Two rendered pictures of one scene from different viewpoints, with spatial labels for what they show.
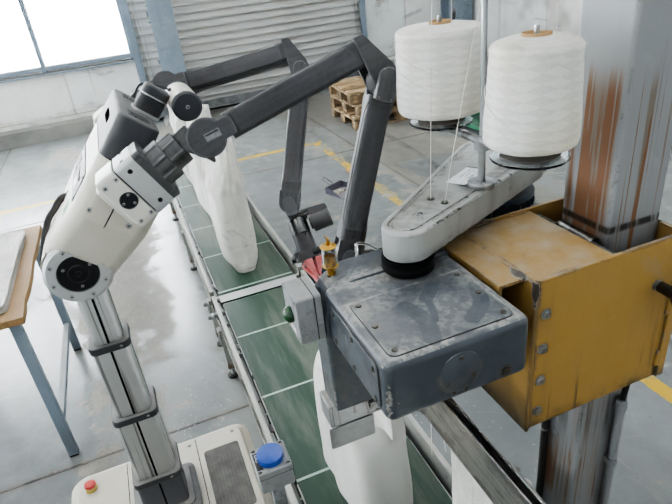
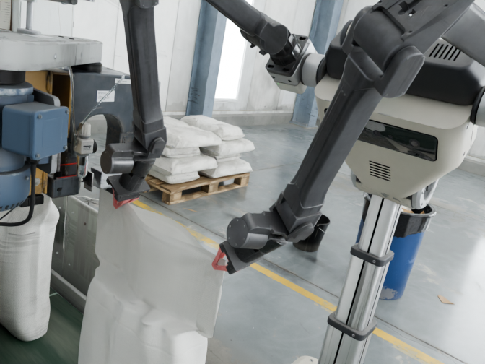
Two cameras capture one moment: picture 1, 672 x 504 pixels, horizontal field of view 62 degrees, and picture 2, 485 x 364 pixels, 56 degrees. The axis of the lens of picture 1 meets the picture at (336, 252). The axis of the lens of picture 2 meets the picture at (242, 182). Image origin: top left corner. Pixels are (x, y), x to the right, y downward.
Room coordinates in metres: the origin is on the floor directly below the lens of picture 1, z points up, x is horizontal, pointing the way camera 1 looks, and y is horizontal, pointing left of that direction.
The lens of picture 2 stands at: (2.11, -0.45, 1.49)
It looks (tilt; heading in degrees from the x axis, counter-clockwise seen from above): 17 degrees down; 144
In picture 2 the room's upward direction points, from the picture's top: 10 degrees clockwise
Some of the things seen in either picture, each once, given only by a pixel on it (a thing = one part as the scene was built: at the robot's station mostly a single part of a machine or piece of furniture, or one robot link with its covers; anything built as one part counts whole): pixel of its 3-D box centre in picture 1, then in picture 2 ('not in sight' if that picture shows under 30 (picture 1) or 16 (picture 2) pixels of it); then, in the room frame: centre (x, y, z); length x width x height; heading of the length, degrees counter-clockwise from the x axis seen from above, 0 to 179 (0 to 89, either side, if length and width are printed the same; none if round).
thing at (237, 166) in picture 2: not in sight; (220, 165); (-1.79, 2.01, 0.20); 0.67 x 0.43 x 0.15; 109
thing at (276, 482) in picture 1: (272, 466); not in sight; (0.90, 0.20, 0.81); 0.08 x 0.08 x 0.06; 19
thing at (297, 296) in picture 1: (304, 309); not in sight; (0.80, 0.07, 1.28); 0.08 x 0.05 x 0.09; 19
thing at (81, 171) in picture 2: not in sight; (81, 165); (0.95, -0.14, 1.11); 0.03 x 0.03 x 0.06
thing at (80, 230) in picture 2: not in sight; (66, 237); (0.23, 0.01, 0.54); 1.05 x 0.02 x 0.41; 19
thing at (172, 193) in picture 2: not in sight; (184, 175); (-1.88, 1.65, 0.07); 1.20 x 0.82 x 0.14; 111
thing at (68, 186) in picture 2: not in sight; (60, 183); (0.90, -0.18, 1.04); 0.08 x 0.06 x 0.05; 109
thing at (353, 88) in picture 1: (386, 84); not in sight; (6.80, -0.84, 0.36); 1.20 x 0.82 x 0.14; 105
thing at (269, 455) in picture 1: (270, 456); not in sight; (0.90, 0.20, 0.84); 0.06 x 0.06 x 0.02
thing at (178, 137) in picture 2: not in sight; (185, 136); (-1.58, 1.45, 0.56); 0.66 x 0.42 x 0.15; 109
